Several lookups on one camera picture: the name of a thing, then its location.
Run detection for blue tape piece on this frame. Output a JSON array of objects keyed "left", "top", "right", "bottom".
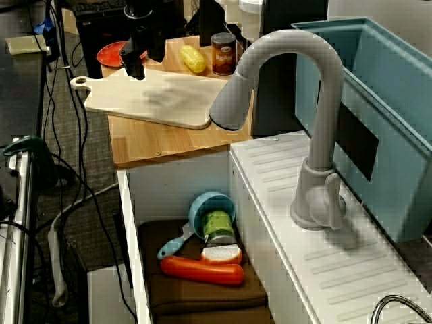
[{"left": 33, "top": 16, "right": 55, "bottom": 34}]

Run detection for green toy can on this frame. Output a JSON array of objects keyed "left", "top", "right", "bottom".
[{"left": 201, "top": 209, "right": 237, "bottom": 244}]

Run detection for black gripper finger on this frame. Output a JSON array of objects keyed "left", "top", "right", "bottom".
[{"left": 126, "top": 57, "right": 147, "bottom": 82}]

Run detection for orange beans can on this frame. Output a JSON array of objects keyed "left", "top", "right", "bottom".
[{"left": 211, "top": 32, "right": 237, "bottom": 76}]

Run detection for orange toy carrot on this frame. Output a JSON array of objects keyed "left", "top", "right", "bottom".
[{"left": 160, "top": 255, "right": 245, "bottom": 286}]

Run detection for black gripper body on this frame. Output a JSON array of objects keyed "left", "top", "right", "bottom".
[{"left": 119, "top": 13, "right": 153, "bottom": 65}]

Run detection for beige paper note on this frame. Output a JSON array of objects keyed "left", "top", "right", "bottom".
[{"left": 5, "top": 35, "right": 47, "bottom": 55}]

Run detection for black upright panel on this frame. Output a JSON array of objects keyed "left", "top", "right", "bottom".
[{"left": 252, "top": 0, "right": 330, "bottom": 138}]

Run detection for black rectangular plate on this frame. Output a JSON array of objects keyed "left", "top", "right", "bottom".
[{"left": 317, "top": 80, "right": 381, "bottom": 182}]

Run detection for dark desk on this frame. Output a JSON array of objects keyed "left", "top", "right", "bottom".
[{"left": 0, "top": 0, "right": 47, "bottom": 136}]

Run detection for green metal clamp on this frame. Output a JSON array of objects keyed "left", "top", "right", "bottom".
[{"left": 2, "top": 134, "right": 57, "bottom": 190}]

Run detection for black box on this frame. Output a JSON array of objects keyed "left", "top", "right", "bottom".
[{"left": 73, "top": 1, "right": 131, "bottom": 79}]

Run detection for light blue bowl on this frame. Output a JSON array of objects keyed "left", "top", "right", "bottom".
[{"left": 188, "top": 191, "right": 236, "bottom": 241}]

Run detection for yellow toy corn cob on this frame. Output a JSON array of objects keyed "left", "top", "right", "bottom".
[{"left": 178, "top": 45, "right": 207, "bottom": 74}]

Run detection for white toy sink unit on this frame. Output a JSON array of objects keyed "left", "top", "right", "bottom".
[{"left": 116, "top": 130, "right": 432, "bottom": 324}]

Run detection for black cable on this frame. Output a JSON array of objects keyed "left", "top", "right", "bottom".
[{"left": 47, "top": 0, "right": 139, "bottom": 324}]

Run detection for light wooden cutting board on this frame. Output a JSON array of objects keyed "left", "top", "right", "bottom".
[{"left": 70, "top": 69, "right": 230, "bottom": 130}]

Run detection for brown cloth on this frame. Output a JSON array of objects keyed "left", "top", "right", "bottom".
[{"left": 138, "top": 219, "right": 274, "bottom": 324}]

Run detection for aluminium frame rail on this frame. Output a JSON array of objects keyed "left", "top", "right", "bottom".
[{"left": 0, "top": 136, "right": 38, "bottom": 324}]

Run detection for toy knife with blue handle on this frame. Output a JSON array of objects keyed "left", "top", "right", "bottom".
[{"left": 157, "top": 221, "right": 197, "bottom": 261}]

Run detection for grey toy faucet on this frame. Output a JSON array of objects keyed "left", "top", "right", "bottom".
[{"left": 209, "top": 29, "right": 348, "bottom": 231}]

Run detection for white and orange toy slice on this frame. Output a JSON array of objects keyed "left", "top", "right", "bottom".
[{"left": 200, "top": 245, "right": 243, "bottom": 265}]

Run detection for red plate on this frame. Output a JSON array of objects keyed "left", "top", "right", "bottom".
[{"left": 96, "top": 40, "right": 148, "bottom": 68}]

